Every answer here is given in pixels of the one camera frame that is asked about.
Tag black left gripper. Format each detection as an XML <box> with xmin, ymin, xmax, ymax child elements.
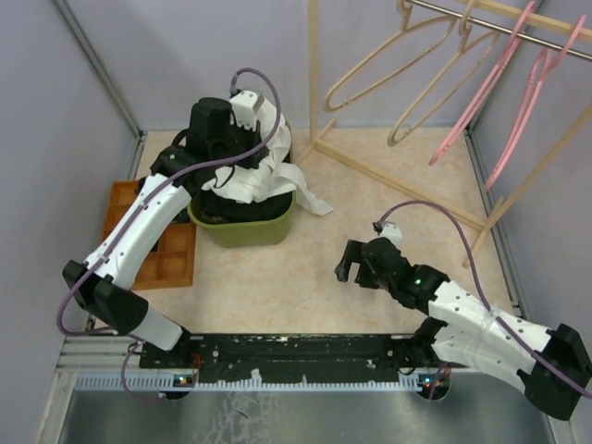
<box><xmin>212</xmin><ymin>115</ymin><xmax>269</xmax><ymax>169</ymax></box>

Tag pink plastic hanger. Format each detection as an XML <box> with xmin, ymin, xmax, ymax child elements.
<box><xmin>484</xmin><ymin>15</ymin><xmax>586</xmax><ymax>191</ymax></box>

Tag orange compartment tray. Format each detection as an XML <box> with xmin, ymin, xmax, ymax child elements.
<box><xmin>101</xmin><ymin>179</ymin><xmax>196</xmax><ymax>291</ymax></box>

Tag cream white garment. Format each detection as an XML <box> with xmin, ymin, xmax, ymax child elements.
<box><xmin>202</xmin><ymin>99</ymin><xmax>333</xmax><ymax>216</ymax></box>

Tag wooden rack frame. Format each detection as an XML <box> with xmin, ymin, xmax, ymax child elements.
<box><xmin>295</xmin><ymin>0</ymin><xmax>592</xmax><ymax>267</ymax></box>

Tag metal hanging rod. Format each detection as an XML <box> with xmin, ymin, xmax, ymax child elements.
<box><xmin>409</xmin><ymin>0</ymin><xmax>592</xmax><ymax>61</ymax></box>

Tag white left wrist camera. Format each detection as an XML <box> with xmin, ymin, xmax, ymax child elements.
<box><xmin>229</xmin><ymin>91</ymin><xmax>265</xmax><ymax>130</ymax></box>

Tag green plastic basket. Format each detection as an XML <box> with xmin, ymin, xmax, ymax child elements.
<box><xmin>187</xmin><ymin>117</ymin><xmax>297</xmax><ymax>250</ymax></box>

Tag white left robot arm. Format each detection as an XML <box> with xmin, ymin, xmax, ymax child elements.
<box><xmin>63</xmin><ymin>91</ymin><xmax>285</xmax><ymax>367</ymax></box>

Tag pink hanger with plaid shirt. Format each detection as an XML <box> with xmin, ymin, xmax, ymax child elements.
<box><xmin>428</xmin><ymin>1</ymin><xmax>536</xmax><ymax>166</ymax></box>

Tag beige wooden hanger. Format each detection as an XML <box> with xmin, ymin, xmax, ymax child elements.
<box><xmin>322</xmin><ymin>0</ymin><xmax>459</xmax><ymax>112</ymax></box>
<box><xmin>387</xmin><ymin>1</ymin><xmax>499</xmax><ymax>147</ymax></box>

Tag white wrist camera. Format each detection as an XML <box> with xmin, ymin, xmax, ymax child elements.
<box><xmin>373</xmin><ymin>221</ymin><xmax>402</xmax><ymax>244</ymax></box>
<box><xmin>229</xmin><ymin>91</ymin><xmax>265</xmax><ymax>130</ymax></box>

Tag black garment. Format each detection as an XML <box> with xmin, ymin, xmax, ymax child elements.
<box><xmin>191</xmin><ymin>191</ymin><xmax>292</xmax><ymax>225</ymax></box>

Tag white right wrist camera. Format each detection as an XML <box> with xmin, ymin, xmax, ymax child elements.
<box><xmin>373</xmin><ymin>221</ymin><xmax>402</xmax><ymax>244</ymax></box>

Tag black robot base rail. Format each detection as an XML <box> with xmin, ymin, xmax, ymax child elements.
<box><xmin>140</xmin><ymin>334</ymin><xmax>440</xmax><ymax>385</ymax></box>

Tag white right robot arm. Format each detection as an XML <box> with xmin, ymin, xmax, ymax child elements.
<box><xmin>335</xmin><ymin>237</ymin><xmax>591</xmax><ymax>421</ymax></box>

